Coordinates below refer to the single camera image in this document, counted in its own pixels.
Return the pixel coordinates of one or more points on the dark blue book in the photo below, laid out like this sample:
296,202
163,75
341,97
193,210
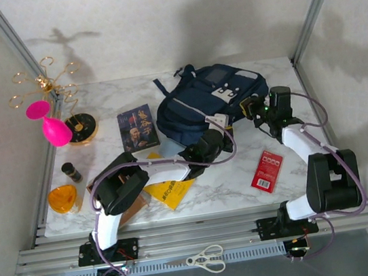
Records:
138,130

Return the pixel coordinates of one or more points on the orange plastic bowl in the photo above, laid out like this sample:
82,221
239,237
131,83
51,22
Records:
62,199

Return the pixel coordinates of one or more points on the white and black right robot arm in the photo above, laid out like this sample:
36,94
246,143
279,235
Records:
298,142

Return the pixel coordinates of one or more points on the pink plastic goblet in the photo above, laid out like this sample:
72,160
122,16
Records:
55,130

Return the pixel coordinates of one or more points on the brown hardcover book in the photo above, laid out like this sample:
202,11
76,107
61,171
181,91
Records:
134,211

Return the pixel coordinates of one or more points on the navy blue student backpack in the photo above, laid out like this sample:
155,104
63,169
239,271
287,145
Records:
196,102

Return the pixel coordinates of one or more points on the aluminium side rail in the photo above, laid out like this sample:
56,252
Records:
307,86
49,153

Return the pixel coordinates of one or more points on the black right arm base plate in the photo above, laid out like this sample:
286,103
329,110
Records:
267,229

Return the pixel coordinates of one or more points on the aluminium cross rail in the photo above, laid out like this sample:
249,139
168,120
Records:
201,235

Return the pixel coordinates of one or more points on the small circuit board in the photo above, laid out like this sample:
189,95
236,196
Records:
299,248
127,268

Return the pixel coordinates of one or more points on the yellow paperback book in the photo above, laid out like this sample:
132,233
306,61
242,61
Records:
171,193

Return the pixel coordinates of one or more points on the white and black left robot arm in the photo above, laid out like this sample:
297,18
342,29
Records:
110,224

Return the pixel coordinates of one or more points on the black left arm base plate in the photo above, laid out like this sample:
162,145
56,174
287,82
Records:
131,248

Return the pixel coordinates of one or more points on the red card package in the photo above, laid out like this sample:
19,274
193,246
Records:
267,171

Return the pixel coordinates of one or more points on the small dark bottle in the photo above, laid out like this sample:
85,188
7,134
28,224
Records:
71,172

